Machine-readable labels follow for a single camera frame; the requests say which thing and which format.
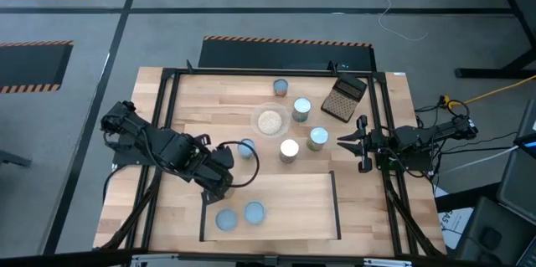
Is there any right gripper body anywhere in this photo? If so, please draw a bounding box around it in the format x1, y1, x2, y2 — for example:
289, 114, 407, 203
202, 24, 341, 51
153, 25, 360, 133
358, 115, 393, 174

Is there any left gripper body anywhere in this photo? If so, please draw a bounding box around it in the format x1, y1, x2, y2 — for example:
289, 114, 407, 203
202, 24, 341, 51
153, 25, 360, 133
190, 148, 235, 205

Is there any short green label can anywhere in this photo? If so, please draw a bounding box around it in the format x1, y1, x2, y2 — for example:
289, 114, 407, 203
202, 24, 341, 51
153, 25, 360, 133
214, 208, 239, 233

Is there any small yellow label can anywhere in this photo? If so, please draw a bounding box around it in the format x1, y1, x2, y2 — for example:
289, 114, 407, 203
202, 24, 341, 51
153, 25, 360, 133
244, 201, 267, 225

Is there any cherries blue label can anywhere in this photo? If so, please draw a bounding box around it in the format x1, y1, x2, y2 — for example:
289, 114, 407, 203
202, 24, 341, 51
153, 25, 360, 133
291, 96, 312, 123

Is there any peaches label tall can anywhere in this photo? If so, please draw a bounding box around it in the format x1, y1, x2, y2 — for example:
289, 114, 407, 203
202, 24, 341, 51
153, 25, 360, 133
278, 138, 301, 165

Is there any small teal orange-print can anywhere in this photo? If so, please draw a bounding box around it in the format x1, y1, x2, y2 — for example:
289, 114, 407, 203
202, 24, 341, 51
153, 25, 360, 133
272, 78, 290, 98

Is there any oranges green label can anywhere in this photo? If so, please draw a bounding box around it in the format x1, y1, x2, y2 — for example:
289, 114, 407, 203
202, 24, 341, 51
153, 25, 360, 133
306, 126, 330, 152

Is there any translucent white plastic bowl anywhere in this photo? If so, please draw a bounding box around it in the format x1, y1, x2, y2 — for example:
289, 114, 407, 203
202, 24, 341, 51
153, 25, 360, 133
250, 101, 291, 138

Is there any heap of white rice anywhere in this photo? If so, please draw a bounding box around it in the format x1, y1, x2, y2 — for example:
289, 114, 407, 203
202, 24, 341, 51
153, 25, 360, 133
256, 110, 283, 136

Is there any black hazard-striped floor mat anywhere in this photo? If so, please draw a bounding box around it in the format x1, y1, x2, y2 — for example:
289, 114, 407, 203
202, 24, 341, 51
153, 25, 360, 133
0, 40, 75, 95
197, 35, 377, 72

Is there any white printed paper sheet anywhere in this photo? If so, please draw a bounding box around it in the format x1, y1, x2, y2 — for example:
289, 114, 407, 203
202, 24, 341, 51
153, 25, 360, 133
435, 208, 474, 251

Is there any grey equipment case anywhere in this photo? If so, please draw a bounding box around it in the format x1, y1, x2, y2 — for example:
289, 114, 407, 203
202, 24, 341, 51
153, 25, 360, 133
496, 99, 536, 226
454, 195, 536, 267

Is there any dark floor stand leg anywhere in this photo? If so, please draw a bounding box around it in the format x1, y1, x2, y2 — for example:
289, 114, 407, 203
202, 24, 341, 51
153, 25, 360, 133
0, 149, 33, 167

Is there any metal box grater black handle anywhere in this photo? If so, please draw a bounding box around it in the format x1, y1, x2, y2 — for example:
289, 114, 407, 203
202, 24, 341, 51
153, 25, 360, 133
320, 72, 369, 124

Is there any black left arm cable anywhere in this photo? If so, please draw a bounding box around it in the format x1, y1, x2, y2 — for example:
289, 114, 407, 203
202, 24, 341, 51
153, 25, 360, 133
217, 140, 260, 188

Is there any black aluminium table frame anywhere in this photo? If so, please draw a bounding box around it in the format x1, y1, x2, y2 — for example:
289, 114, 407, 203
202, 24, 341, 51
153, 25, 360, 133
94, 59, 447, 267

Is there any thick white cable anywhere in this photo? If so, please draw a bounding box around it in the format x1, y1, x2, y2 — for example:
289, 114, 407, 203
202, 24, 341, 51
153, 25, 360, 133
437, 144, 520, 176

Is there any black desk frame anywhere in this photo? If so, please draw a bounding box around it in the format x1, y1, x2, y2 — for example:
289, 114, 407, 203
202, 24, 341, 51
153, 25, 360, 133
420, 0, 536, 80

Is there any yellow extension cable with plug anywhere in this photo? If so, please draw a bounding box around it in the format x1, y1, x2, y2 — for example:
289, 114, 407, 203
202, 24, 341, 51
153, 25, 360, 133
442, 74, 536, 109

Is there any thin white cable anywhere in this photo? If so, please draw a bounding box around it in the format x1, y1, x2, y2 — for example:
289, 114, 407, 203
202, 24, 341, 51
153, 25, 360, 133
355, 0, 429, 43

